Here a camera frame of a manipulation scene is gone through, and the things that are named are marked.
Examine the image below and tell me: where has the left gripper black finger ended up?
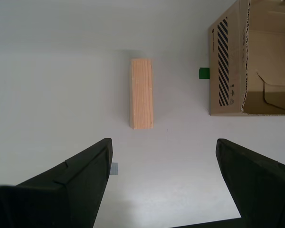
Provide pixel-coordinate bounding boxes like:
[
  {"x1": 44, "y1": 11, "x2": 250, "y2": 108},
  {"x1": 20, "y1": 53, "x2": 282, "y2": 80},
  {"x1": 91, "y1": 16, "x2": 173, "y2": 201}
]
[
  {"x1": 0, "y1": 138, "x2": 114, "y2": 228},
  {"x1": 216, "y1": 138, "x2": 285, "y2": 228}
]

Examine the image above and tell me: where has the brown cardboard box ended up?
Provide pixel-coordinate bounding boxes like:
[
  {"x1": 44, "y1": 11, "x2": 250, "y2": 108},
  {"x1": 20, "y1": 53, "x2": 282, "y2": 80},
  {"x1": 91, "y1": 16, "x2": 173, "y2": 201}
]
[{"x1": 208, "y1": 0, "x2": 285, "y2": 116}]

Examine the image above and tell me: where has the light wooden block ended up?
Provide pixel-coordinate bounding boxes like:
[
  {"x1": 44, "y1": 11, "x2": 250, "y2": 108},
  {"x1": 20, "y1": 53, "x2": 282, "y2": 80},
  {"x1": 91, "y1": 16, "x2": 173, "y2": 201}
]
[{"x1": 129, "y1": 58, "x2": 155, "y2": 130}]

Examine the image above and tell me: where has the gray tape patch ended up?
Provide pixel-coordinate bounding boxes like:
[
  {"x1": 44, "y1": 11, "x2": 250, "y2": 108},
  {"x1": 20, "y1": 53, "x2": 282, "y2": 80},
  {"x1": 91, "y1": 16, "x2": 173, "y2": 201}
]
[{"x1": 110, "y1": 162, "x2": 120, "y2": 176}]

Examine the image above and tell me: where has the green tape square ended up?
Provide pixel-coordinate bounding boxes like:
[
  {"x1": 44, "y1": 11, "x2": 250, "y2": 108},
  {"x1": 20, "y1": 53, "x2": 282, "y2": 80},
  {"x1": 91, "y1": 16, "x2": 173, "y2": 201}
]
[{"x1": 199, "y1": 67, "x2": 210, "y2": 80}]

